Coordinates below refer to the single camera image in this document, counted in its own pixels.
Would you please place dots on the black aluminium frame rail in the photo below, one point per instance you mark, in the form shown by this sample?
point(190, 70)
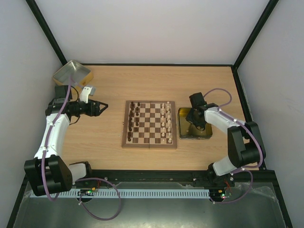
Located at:
point(152, 175)

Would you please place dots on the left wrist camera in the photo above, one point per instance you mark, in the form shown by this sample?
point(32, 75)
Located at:
point(86, 92)

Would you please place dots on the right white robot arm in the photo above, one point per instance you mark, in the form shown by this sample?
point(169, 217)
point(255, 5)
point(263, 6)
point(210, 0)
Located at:
point(243, 142)

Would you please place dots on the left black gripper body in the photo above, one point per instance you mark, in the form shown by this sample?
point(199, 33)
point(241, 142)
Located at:
point(89, 111)

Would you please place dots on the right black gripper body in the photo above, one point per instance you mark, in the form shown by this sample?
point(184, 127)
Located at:
point(195, 118)

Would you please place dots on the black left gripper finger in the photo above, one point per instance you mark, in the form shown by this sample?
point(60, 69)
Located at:
point(97, 103)
point(99, 110)

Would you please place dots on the wooden chess board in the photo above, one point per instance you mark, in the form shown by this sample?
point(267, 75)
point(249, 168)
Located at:
point(149, 132)

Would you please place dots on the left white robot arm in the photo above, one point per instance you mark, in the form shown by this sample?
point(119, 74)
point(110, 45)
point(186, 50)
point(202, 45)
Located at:
point(48, 156)

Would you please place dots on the empty silver tin lid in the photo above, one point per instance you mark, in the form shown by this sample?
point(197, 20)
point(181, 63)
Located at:
point(80, 75)

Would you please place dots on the white slotted cable duct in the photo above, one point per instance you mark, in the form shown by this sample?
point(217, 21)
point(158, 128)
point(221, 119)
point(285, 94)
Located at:
point(136, 194)

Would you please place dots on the gold green tin box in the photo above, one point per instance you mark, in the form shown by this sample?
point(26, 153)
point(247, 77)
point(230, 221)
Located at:
point(188, 130)

